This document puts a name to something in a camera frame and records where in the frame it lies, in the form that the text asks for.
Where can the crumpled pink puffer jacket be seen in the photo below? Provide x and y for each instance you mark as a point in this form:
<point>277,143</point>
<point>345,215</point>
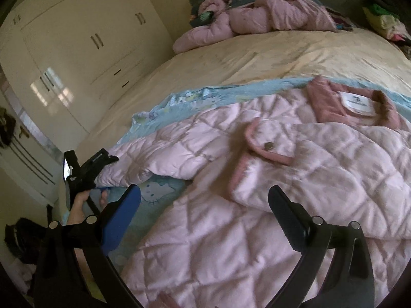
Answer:
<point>253,16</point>

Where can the person's left hand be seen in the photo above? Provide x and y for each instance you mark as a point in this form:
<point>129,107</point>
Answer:
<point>77,206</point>

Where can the pink quilted comforter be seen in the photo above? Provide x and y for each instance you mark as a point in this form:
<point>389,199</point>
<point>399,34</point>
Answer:
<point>257,231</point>

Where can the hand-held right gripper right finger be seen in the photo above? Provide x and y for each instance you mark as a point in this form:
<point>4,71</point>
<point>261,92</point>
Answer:
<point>289,218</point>

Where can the blue printed blanket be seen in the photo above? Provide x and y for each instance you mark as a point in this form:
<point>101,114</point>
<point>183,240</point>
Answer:
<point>179,102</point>

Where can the dark bag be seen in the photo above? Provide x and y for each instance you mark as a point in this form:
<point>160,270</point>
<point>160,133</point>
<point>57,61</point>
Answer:
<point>24,237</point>

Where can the dark hanging cloth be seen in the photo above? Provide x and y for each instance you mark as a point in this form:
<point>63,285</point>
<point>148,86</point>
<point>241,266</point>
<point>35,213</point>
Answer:
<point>7,128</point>

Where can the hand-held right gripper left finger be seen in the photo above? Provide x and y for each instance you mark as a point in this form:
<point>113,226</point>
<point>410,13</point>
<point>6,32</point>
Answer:
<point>123,213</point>

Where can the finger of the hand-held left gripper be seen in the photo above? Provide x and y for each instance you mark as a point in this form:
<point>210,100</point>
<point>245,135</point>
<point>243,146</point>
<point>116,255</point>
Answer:
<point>111,159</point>

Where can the cream wardrobe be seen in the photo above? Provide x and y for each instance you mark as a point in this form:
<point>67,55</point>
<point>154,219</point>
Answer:
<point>80,45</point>

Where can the person's left forearm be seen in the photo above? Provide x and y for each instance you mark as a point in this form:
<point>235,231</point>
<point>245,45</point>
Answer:
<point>84,266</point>

